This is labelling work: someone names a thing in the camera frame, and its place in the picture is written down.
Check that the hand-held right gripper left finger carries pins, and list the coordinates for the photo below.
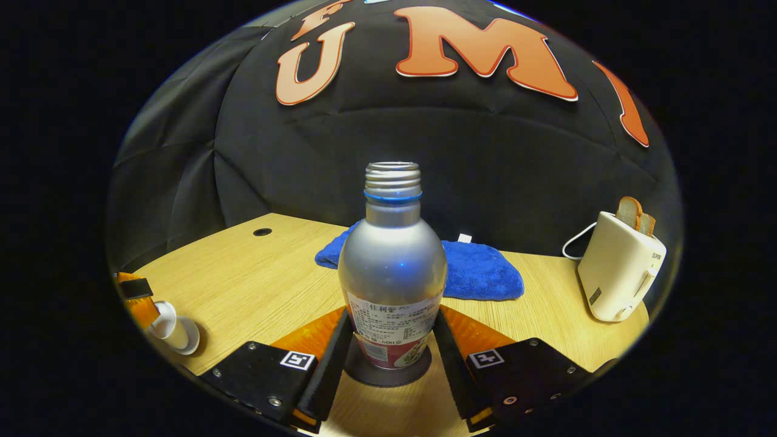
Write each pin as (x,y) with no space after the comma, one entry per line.
(331,376)

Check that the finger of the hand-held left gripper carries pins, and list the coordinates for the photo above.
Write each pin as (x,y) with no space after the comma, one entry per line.
(142,312)

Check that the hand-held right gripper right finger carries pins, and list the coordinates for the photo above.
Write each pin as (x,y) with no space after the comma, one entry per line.
(464,379)

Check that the dark round coaster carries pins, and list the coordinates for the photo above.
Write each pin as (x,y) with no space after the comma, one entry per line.
(370,376)

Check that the silver water bottle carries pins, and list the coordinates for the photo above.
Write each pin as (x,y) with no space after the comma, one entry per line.
(391,267)

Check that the blue towel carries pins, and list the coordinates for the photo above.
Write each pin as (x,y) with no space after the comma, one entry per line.
(479,273)

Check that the black table grommet hole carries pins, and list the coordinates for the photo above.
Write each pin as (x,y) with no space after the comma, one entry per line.
(263,232)

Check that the white toaster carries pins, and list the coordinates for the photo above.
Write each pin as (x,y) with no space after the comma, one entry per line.
(619,273)

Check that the black backdrop cloth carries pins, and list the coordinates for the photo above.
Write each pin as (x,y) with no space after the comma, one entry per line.
(516,152)

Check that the toast bread slice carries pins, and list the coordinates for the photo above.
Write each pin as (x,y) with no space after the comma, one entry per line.
(648,224)
(628,212)

